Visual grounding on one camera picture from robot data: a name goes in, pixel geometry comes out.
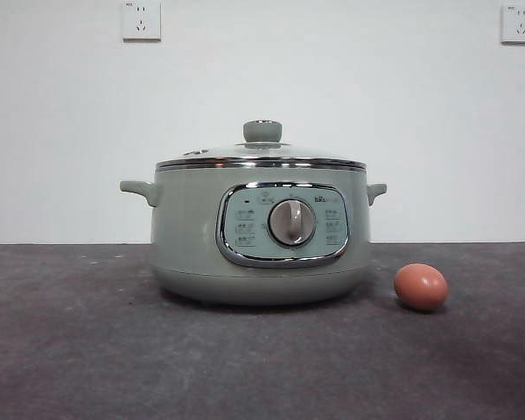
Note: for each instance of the glass lid with green knob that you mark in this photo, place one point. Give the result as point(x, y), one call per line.
point(261, 130)

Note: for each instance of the sage green electric pot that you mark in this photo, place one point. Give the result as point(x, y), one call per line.
point(184, 245)

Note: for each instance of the brown egg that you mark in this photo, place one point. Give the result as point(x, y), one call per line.
point(420, 286)

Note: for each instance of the white wall socket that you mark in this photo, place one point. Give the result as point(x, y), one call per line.
point(519, 24)
point(142, 22)

